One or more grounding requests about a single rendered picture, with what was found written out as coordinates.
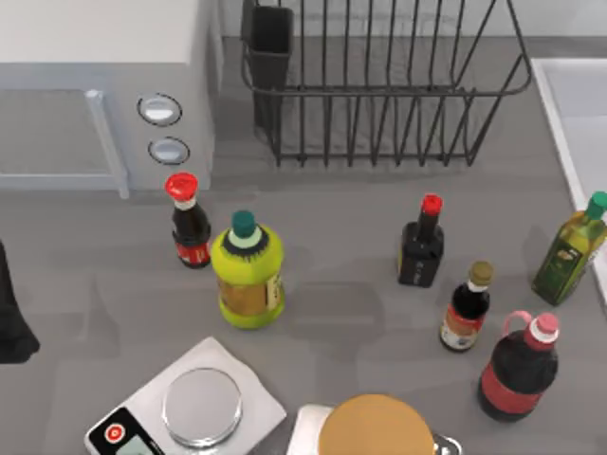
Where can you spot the green olive oil bottle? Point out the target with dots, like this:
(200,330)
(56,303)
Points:
(566,256)

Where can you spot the white kitchen scale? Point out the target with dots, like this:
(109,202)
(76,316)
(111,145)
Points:
(199,407)

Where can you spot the small microwave knob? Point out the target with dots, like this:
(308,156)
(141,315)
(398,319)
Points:
(169,150)

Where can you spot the dark jug with pink cap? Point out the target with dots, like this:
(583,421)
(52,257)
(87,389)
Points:
(519,374)

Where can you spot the dark bottle with gold cap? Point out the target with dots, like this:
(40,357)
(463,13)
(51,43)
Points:
(467,313)

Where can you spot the pale microwave oven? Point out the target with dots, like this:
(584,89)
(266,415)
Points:
(57,42)

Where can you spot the red-capped dark sauce bottle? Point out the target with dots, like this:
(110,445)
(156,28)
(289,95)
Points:
(189,230)

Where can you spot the square black bottle red cap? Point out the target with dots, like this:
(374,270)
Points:
(421,251)

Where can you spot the large microwave knob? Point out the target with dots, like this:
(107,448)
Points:
(159,110)

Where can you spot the black cutlery holder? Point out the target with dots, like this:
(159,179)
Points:
(268,42)

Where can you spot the yellow-green bottle with teal cap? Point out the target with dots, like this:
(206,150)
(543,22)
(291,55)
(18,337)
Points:
(247,279)

